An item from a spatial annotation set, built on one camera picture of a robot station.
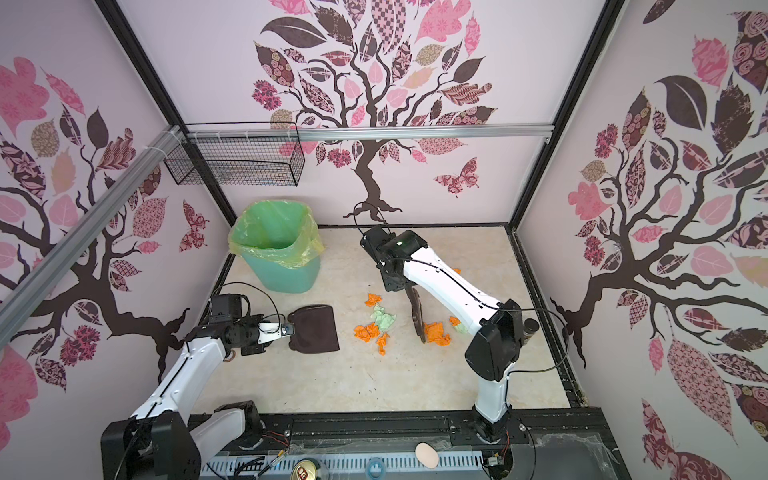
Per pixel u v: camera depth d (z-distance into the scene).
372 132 0.95
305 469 0.60
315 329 1.13
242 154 0.95
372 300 0.98
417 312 0.84
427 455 0.70
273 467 0.70
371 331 0.90
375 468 0.70
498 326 0.46
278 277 0.99
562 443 0.72
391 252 0.55
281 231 1.02
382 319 0.92
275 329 0.73
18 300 0.50
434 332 0.89
